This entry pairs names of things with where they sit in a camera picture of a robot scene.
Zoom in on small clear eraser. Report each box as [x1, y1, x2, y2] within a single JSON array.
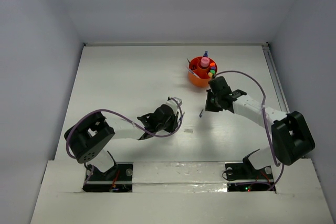
[[184, 129, 193, 134]]

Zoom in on pink capped clear tube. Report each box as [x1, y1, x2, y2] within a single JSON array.
[[200, 57, 210, 69]]

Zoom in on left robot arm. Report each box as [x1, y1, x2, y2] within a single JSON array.
[[64, 98, 183, 179]]

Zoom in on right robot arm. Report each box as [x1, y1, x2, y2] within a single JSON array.
[[205, 76, 316, 178]]

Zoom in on orange round desk organizer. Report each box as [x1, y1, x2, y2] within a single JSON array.
[[187, 56, 218, 88]]

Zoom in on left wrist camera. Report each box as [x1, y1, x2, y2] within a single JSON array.
[[165, 97, 182, 114]]

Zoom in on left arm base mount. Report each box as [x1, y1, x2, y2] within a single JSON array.
[[82, 153, 133, 193]]

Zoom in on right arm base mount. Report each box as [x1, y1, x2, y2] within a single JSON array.
[[222, 151, 274, 193]]

